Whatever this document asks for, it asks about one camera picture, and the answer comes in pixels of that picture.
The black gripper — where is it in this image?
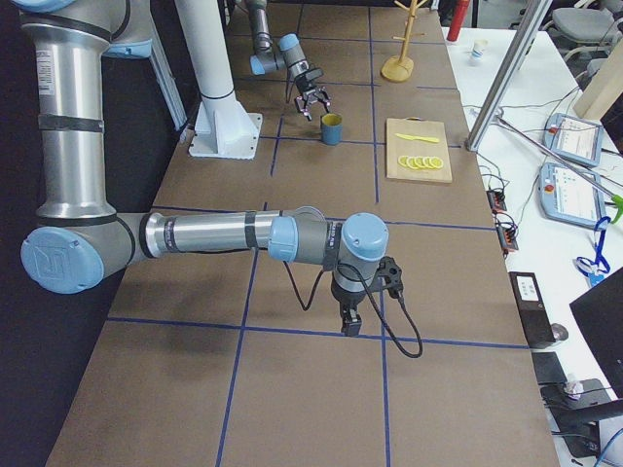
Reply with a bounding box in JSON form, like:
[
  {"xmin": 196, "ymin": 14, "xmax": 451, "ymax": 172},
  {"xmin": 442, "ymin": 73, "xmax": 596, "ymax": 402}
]
[
  {"xmin": 295, "ymin": 77, "xmax": 332, "ymax": 121},
  {"xmin": 331, "ymin": 278, "xmax": 367, "ymax": 337}
]

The dark teal mug yellow inside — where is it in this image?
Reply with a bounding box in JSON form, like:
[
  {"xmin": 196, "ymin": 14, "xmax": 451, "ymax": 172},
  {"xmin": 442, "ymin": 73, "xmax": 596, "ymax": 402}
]
[{"xmin": 320, "ymin": 113, "xmax": 343, "ymax": 146}]

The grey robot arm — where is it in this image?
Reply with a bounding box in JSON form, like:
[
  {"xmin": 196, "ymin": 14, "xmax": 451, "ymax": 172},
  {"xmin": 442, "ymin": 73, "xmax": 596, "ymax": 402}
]
[
  {"xmin": 1, "ymin": 1, "xmax": 176, "ymax": 345},
  {"xmin": 241, "ymin": 0, "xmax": 331, "ymax": 121}
]

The wooden cup storage rack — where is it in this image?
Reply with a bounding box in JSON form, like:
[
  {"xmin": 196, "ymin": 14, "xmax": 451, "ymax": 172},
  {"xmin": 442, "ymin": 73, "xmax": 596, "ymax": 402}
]
[{"xmin": 381, "ymin": 1, "xmax": 426, "ymax": 83}]

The paper cup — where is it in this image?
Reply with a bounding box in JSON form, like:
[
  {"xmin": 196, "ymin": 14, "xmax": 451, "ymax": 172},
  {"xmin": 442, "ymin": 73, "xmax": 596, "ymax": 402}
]
[{"xmin": 469, "ymin": 39, "xmax": 489, "ymax": 66}]

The bamboo cutting board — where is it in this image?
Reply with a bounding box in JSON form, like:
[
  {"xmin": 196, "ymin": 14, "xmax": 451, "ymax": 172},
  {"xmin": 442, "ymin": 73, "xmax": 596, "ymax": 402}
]
[{"xmin": 385, "ymin": 118, "xmax": 453, "ymax": 184}]

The yellow plastic knife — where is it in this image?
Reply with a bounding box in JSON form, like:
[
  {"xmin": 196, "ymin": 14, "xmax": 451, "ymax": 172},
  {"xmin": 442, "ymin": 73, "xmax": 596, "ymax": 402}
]
[{"xmin": 394, "ymin": 133, "xmax": 440, "ymax": 144}]

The black power strip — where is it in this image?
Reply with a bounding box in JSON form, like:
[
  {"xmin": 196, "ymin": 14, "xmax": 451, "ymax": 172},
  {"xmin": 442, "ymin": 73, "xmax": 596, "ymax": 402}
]
[
  {"xmin": 495, "ymin": 222, "xmax": 519, "ymax": 254},
  {"xmin": 486, "ymin": 190, "xmax": 507, "ymax": 213}
]

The black box with label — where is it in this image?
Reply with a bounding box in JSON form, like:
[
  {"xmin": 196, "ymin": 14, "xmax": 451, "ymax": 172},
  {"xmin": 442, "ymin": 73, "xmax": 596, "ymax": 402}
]
[{"xmin": 509, "ymin": 271, "xmax": 555, "ymax": 349}]

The black computer mouse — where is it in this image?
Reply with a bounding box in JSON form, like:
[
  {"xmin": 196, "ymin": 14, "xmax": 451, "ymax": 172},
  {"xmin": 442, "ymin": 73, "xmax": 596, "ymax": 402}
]
[{"xmin": 551, "ymin": 323, "xmax": 568, "ymax": 342}]

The teach pendant near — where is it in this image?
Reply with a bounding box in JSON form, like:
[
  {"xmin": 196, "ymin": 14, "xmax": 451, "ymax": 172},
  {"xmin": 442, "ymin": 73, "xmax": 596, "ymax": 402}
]
[{"xmin": 538, "ymin": 162, "xmax": 606, "ymax": 229}]

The teach pendant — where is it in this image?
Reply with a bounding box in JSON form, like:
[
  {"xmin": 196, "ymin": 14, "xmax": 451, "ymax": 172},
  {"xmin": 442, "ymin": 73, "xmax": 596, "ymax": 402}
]
[
  {"xmin": 543, "ymin": 113, "xmax": 605, "ymax": 168},
  {"xmin": 538, "ymin": 162, "xmax": 606, "ymax": 229}
]

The teach pendant far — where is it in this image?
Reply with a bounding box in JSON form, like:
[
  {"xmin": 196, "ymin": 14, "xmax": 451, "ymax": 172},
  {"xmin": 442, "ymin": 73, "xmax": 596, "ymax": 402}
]
[{"xmin": 543, "ymin": 113, "xmax": 605, "ymax": 168}]

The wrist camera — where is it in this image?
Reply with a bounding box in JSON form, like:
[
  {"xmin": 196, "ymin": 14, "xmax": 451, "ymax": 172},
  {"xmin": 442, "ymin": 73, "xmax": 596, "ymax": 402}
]
[{"xmin": 295, "ymin": 68, "xmax": 323, "ymax": 87}]

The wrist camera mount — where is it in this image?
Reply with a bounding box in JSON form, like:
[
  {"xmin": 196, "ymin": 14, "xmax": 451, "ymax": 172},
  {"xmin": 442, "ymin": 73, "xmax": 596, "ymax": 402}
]
[{"xmin": 377, "ymin": 256, "xmax": 404, "ymax": 301}]

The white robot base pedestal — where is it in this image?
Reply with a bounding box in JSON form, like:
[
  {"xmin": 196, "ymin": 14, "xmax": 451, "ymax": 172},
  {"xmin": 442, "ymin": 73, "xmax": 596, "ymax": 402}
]
[{"xmin": 175, "ymin": 0, "xmax": 263, "ymax": 160}]

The aluminium frame post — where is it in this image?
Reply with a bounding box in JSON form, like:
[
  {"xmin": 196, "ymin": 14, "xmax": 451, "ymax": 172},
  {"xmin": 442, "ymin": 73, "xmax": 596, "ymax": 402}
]
[{"xmin": 465, "ymin": 0, "xmax": 552, "ymax": 152}]

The blue lanyard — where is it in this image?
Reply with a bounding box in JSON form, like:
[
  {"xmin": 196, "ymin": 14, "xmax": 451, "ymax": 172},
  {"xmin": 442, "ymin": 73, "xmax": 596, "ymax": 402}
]
[{"xmin": 573, "ymin": 216, "xmax": 613, "ymax": 276}]

